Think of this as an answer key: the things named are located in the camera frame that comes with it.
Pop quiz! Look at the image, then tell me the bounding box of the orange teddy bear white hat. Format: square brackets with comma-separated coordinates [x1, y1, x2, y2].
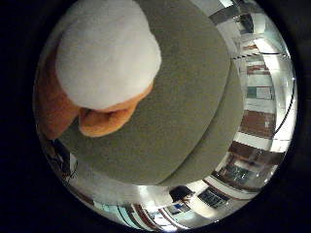
[33, 0, 163, 141]

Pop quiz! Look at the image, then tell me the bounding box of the olive green table cloth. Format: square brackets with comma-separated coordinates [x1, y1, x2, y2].
[57, 0, 245, 188]

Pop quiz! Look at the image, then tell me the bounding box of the black bag on floor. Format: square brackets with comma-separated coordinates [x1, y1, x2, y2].
[169, 184, 195, 202]

